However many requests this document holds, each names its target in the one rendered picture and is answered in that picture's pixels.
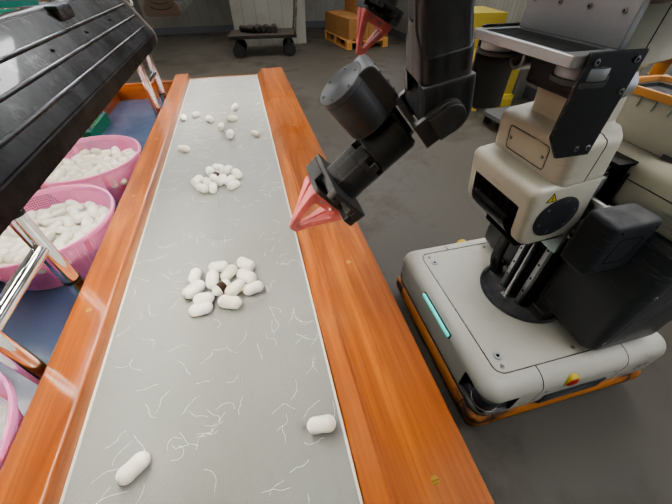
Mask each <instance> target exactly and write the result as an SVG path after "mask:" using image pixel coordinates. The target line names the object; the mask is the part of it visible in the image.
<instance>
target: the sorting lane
mask: <svg viewBox="0 0 672 504"><path fill-rule="evenodd" d="M234 103H237V104H238V105H239V108H238V109H237V111H233V110H232V109H231V106H232V105H233V104H234ZM196 111H198V112H199V113H200V116H199V117H197V118H192V117H191V113H193V112H196ZM181 114H185V115H186V121H185V122H183V121H181V120H180V115H181ZM207 115H210V116H212V117H213V118H214V122H213V123H210V122H208V121H206V119H205V117H206V116H207ZM229 115H235V116H237V118H238V120H237V121H236V122H230V121H228V119H227V117H228V116H229ZM219 123H223V124H224V130H222V131H220V130H219V129H218V124H219ZM228 129H232V130H233V132H234V135H233V138H231V139H229V138H227V137H226V132H227V130H228ZM252 130H255V131H258V132H259V133H260V135H259V137H255V136H252V135H251V131H252ZM179 145H187V146H189V148H190V151H189V152H188V153H185V152H179V151H178V149H177V147H178V146H179ZM213 164H222V165H224V167H225V166H226V165H231V166H232V167H233V169H234V168H237V169H239V171H240V172H241V173H242V174H243V177H242V178H241V179H239V181H240V186H239V187H237V188H235V189H233V190H230V189H228V188H227V185H225V183H224V184H223V185H222V186H218V185H217V192H216V193H214V194H213V193H210V192H209V190H208V192H207V193H202V192H200V191H198V190H197V189H196V187H194V186H193V185H192V184H191V180H192V179H193V178H194V177H195V176H196V175H201V176H203V178H204V177H208V178H209V179H210V177H209V176H208V175H207V173H206V168H207V167H208V166H210V167H212V165H213ZM291 218H292V214H291V210H290V206H289V202H288V198H287V194H286V190H285V186H284V182H283V178H282V174H281V170H280V166H279V162H278V158H277V154H276V150H275V146H274V142H273V138H272V134H271V130H270V126H269V122H268V118H267V114H266V110H265V106H264V102H263V97H262V93H261V89H260V85H259V81H258V77H257V74H256V75H246V76H232V77H219V78H205V79H190V82H189V85H188V88H187V91H186V95H185V98H184V101H183V104H182V108H181V111H180V114H179V117H178V120H177V124H176V127H175V130H174V133H173V137H172V140H171V143H170V146H169V150H168V153H167V156H166V159H165V163H164V166H163V169H162V172H161V175H160V179H159V182H158V185H157V188H156V192H155V195H154V198H153V201H152V205H151V208H150V211H149V214H148V217H147V221H146V224H145V227H144V230H143V234H142V237H141V240H140V243H139V247H138V250H137V253H136V256H135V260H134V263H133V266H132V269H131V272H130V276H129V279H128V282H127V285H126V289H125V292H124V295H123V298H122V302H121V305H120V308H119V311H118V315H117V318H116V321H115V324H114V327H113V331H112V334H111V337H110V340H109V344H108V347H107V350H106V353H105V357H104V360H103V363H102V366H101V370H100V373H99V376H98V379H97V382H96V386H95V389H94V392H93V395H92V399H91V402H90V405H89V408H88V412H87V415H86V418H85V421H84V425H83V428H82V431H81V434H80V437H79V441H78V444H77V447H76V450H75V454H74V457H73V460H72V463H71V467H70V470H69V473H68V476H67V479H66V483H65V486H64V489H63V492H62V496H61V499H60V502H59V504H363V501H362V497H361V493H360V489H359V485H358V481H357V477H356V473H355V469H354V465H353V460H352V456H351V452H350V448H349V444H348V440H347V436H346V432H345V428H344V424H343V420H342V416H341V412H340V408H339V404H338V400H337V396H336V392H335V388H334V384H333V380H332V376H331V372H330V368H329V364H328V360H327V356H326V352H325V348H324V344H323V339H322V335H321V331H320V327H319V323H318V319H317V315H316V311H315V307H314V303H313V299H312V295H311V291H310V287H309V283H308V279H307V275H306V271H305V267H304V263H303V259H302V255H301V251H300V247H299V243H298V239H297V235H296V232H295V231H293V230H292V229H290V228H289V223H290V220H291ZM239 257H246V258H248V259H250V260H252V261H254V262H255V269H254V270H253V271H252V272H254V273H255V274H256V276H257V279H256V281H261V282H262V283H263V284H264V288H263V290H262V291H260V292H257V293H255V294H252V295H250V296H248V295H245V294H244V292H243V290H242V291H241V292H240V293H239V294H237V295H236V296H238V297H240V299H241V300H242V304H241V306H240V307H239V308H238V309H229V308H221V307H220V306H219V305H218V299H219V297H220V296H222V295H225V293H224V294H222V295H220V296H215V295H214V300H213V302H211V303H212V305H213V309H212V311H211V312H210V313H208V314H205V315H202V316H199V317H191V316H190V315H189V313H188V310H189V308H190V306H192V305H193V304H195V303H194V302H193V298H192V299H185V298H184V297H183V296H182V290H183V288H184V287H186V286H187V285H189V283H188V276H189V274H190V271H191V270H192V269H193V268H199V269H201V271H202V276H201V278H200V280H202V281H204V283H205V281H206V274H207V273H208V272H209V269H208V265H209V264H210V263H211V262H215V261H226V262H227V263H228V264H229V265H231V264H233V265H236V266H237V259H238V258H239ZM237 268H238V270H239V269H240V267H238V266H237ZM326 414H330V415H332V416H333V417H334V418H335V420H336V427H335V429H334V430H333V431H332V432H330V433H321V434H316V435H314V434H311V433H310V432H309V431H308V429H307V423H308V420H309V419H310V418H311V417H313V416H321V415H326ZM140 451H147V452H148V453H149V454H150V456H151V460H150V463H149V465H148V467H147V468H146V469H144V470H143V471H142V472H141V473H140V474H139V475H138V476H137V477H136V478H135V479H134V480H133V481H132V482H131V483H130V484H128V485H125V486H121V485H118V484H117V482H116V480H115V476H116V473H117V471H118V470H119V468H120V467H122V466H123V465H124V464H125V463H127V462H128V461H129V460H130V459H131V458H132V457H133V456H134V455H135V454H136V453H138V452H140Z"/></svg>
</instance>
